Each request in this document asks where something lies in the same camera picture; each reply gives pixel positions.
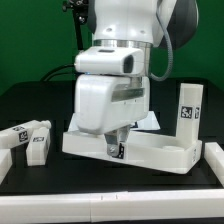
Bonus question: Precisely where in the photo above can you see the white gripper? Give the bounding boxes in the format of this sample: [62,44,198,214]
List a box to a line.
[75,75,150,159]

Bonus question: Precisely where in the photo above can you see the white desk tabletop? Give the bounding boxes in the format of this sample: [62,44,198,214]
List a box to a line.
[62,131,202,174]

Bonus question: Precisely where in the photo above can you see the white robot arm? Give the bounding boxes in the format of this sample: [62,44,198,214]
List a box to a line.
[75,0,199,158]

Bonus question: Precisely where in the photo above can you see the white marker sheet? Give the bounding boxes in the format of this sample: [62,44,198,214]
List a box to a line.
[68,111,160,131]

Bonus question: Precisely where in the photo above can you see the white block left edge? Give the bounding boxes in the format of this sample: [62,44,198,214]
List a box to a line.
[0,149,12,184]

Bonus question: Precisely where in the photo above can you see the grey braided cable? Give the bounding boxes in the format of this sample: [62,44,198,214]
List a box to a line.
[148,6,175,83]

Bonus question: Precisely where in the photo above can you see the black cables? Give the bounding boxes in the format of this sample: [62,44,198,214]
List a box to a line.
[40,63,77,82]

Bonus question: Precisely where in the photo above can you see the white front rail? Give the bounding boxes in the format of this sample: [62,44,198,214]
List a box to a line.
[0,142,224,224]

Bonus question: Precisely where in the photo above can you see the black camera stand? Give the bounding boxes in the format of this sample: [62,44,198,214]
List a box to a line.
[62,0,89,50]

